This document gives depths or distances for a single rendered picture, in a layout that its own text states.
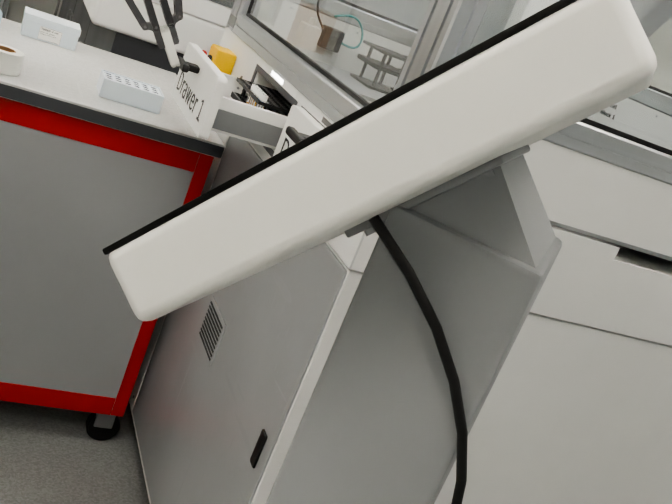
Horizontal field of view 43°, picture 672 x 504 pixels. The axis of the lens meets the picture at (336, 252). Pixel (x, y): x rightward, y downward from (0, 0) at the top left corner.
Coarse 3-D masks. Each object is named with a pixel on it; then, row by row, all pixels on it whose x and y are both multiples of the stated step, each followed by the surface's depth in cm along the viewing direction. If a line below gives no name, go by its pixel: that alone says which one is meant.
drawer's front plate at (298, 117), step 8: (296, 112) 141; (304, 112) 140; (288, 120) 144; (296, 120) 140; (304, 120) 137; (312, 120) 136; (296, 128) 140; (304, 128) 137; (312, 128) 134; (320, 128) 132; (280, 136) 146; (288, 136) 142; (280, 144) 145
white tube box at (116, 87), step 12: (108, 72) 176; (108, 84) 169; (120, 84) 170; (132, 84) 175; (144, 84) 179; (108, 96) 170; (120, 96) 171; (132, 96) 172; (144, 96) 172; (156, 96) 173; (144, 108) 173; (156, 108) 174
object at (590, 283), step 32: (224, 32) 199; (256, 64) 172; (288, 96) 151; (352, 256) 116; (576, 256) 128; (608, 256) 130; (640, 256) 143; (544, 288) 129; (576, 288) 131; (608, 288) 133; (640, 288) 135; (576, 320) 134; (608, 320) 136; (640, 320) 138
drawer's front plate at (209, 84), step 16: (192, 48) 161; (208, 64) 149; (176, 80) 167; (192, 80) 156; (208, 80) 146; (224, 80) 141; (176, 96) 164; (208, 96) 144; (192, 112) 151; (208, 112) 143; (192, 128) 148; (208, 128) 144
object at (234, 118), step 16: (224, 96) 169; (224, 112) 145; (240, 112) 146; (256, 112) 147; (272, 112) 149; (224, 128) 146; (240, 128) 147; (256, 128) 148; (272, 128) 149; (272, 144) 150
